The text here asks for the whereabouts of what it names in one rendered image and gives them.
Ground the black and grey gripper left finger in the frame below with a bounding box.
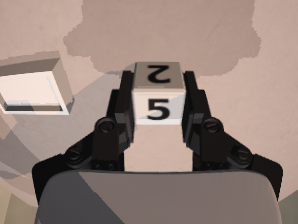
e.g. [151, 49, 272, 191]
[32, 71, 135, 205]

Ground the white rectangular tray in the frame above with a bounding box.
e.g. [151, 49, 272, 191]
[0, 58, 75, 115]

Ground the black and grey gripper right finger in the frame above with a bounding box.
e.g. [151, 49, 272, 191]
[181, 71, 283, 201]

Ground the white number cube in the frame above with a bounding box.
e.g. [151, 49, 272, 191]
[132, 62, 186, 125]

